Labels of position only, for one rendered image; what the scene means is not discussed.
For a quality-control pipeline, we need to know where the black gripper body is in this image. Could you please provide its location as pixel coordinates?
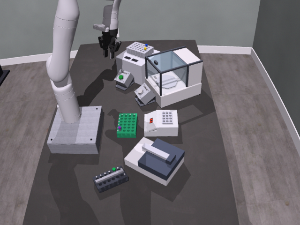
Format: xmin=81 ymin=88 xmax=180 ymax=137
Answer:
xmin=102 ymin=28 xmax=118 ymax=45

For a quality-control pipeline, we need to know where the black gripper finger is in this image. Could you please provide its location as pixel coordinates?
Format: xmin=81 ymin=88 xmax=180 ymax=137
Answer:
xmin=98 ymin=36 xmax=109 ymax=58
xmin=108 ymin=38 xmax=121 ymax=60

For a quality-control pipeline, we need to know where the green tube rack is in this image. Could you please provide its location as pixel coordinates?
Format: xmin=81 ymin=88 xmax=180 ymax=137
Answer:
xmin=117 ymin=113 xmax=138 ymax=138

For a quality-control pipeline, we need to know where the white balance with glass enclosure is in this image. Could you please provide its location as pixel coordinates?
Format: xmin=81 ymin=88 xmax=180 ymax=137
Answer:
xmin=135 ymin=46 xmax=203 ymax=108

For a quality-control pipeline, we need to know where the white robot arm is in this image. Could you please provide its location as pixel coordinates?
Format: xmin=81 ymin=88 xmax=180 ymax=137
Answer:
xmin=46 ymin=0 xmax=121 ymax=123

